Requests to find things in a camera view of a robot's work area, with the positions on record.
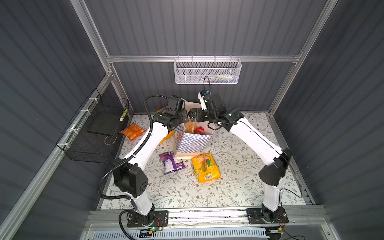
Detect red gummy snack bag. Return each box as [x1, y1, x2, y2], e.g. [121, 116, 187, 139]
[194, 127, 205, 135]

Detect markers in white basket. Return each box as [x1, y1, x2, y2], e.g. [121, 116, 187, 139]
[195, 75, 239, 84]

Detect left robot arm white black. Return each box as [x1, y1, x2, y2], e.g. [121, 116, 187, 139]
[113, 95, 189, 216]

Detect aluminium front rail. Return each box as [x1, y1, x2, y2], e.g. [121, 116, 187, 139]
[84, 205, 331, 231]

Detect yellow gummy bag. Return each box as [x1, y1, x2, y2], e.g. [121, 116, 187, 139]
[159, 131, 174, 144]
[191, 153, 221, 183]

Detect white vent grille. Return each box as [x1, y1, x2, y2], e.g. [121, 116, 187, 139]
[91, 228, 269, 240]

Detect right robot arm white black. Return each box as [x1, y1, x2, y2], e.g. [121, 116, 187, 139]
[189, 90, 292, 223]

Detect blue checkered paper bag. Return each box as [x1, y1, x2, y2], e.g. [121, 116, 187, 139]
[173, 100, 216, 159]

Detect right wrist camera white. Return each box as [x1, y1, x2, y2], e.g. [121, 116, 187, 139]
[198, 90, 210, 111]

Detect purple white snack bag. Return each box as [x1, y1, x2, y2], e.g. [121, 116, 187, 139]
[159, 152, 186, 175]

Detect yellow gummy bag middle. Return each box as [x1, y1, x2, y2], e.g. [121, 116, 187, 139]
[159, 131, 174, 144]

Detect black wire basket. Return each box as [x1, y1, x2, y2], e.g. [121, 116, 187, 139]
[57, 90, 130, 164]

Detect white wire mesh basket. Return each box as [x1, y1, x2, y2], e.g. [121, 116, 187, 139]
[173, 58, 242, 85]

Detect black corrugated cable hose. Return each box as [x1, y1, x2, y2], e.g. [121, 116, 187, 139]
[96, 94, 169, 240]

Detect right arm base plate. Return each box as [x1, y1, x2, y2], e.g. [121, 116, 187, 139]
[246, 207, 290, 224]

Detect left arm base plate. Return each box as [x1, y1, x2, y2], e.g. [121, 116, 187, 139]
[127, 210, 169, 228]

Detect yellow gummy bag front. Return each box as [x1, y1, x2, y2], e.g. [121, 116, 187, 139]
[191, 153, 221, 183]

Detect yellow marker in black basket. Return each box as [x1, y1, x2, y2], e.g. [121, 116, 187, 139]
[120, 109, 128, 122]

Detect brown kraft pouch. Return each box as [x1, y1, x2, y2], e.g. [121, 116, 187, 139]
[184, 121, 196, 134]

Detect orange chip bag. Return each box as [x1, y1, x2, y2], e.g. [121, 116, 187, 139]
[120, 123, 146, 142]

